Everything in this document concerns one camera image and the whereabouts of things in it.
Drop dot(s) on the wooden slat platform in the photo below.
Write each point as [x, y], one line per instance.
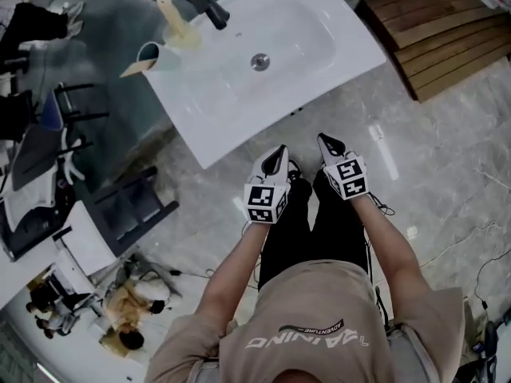
[439, 42]

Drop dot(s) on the black trousers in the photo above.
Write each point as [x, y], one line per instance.
[287, 234]

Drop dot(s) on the black shoe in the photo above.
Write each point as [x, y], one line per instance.
[294, 170]

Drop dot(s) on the flat wooden stick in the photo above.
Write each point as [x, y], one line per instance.
[135, 69]

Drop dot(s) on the black faucet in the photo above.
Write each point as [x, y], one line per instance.
[209, 8]

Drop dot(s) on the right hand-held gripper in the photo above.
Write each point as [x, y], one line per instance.
[349, 178]

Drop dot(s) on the beige printed t-shirt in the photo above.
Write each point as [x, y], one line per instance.
[311, 313]

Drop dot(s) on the white sink basin top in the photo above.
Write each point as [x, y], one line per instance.
[279, 94]

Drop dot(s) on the person's left forearm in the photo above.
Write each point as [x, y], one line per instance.
[235, 269]

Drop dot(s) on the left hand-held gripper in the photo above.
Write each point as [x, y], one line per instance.
[263, 202]

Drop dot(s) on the white cup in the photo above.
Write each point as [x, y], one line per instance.
[163, 60]

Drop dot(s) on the metal sink drain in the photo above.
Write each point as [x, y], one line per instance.
[260, 61]

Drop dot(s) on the person's right forearm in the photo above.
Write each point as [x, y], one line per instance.
[391, 249]

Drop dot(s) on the black side table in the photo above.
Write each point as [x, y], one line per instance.
[131, 210]

